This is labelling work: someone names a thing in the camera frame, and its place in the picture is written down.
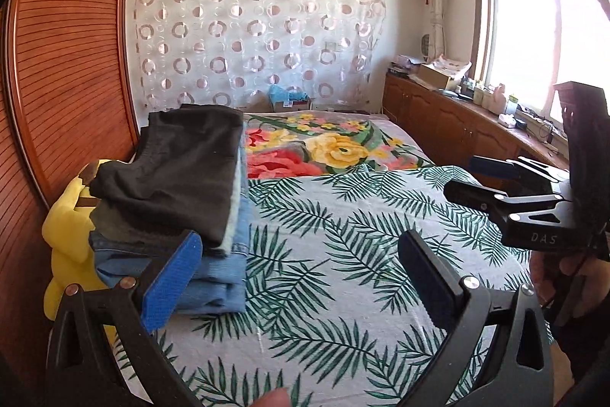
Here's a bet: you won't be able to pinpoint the wooden slatted wardrobe door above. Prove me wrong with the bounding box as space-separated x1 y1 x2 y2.
0 0 144 341

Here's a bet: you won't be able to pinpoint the blue packet box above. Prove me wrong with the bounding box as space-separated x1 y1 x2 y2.
268 84 313 112

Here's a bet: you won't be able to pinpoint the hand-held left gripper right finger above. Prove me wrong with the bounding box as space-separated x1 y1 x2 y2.
398 230 556 407

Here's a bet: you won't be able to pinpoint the person's right hand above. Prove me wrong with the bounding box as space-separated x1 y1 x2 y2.
529 249 610 327

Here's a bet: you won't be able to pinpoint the folded blue jeans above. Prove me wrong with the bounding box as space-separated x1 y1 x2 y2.
88 121 251 317

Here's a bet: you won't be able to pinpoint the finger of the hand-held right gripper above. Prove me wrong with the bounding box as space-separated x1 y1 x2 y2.
469 155 569 194
443 180 564 224

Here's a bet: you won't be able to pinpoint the black pants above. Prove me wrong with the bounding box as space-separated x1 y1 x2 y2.
90 104 245 250

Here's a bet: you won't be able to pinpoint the person's left hand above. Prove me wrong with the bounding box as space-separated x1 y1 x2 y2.
250 388 291 407

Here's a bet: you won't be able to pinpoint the leaf print bed sheet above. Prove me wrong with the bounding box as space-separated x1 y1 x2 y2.
109 164 558 407

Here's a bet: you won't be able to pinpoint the wooden cabinet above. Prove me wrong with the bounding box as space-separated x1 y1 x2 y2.
384 71 573 179

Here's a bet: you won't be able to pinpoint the wooden framed window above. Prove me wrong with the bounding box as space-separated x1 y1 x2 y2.
472 0 610 126

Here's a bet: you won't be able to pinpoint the cardboard box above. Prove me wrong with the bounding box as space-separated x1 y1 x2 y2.
417 54 472 90

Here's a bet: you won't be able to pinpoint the folded grey pants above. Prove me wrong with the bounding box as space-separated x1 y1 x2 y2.
90 150 241 255

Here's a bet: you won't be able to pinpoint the circle pattern wall curtain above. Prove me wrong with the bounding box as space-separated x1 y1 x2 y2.
126 0 387 112

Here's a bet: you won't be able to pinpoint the yellow plush toy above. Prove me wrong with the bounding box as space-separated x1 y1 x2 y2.
42 159 117 341

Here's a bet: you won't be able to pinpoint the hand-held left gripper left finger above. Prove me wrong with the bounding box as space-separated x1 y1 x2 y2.
45 230 210 407

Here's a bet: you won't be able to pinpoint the floral blanket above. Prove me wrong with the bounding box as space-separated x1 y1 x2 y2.
243 111 434 179

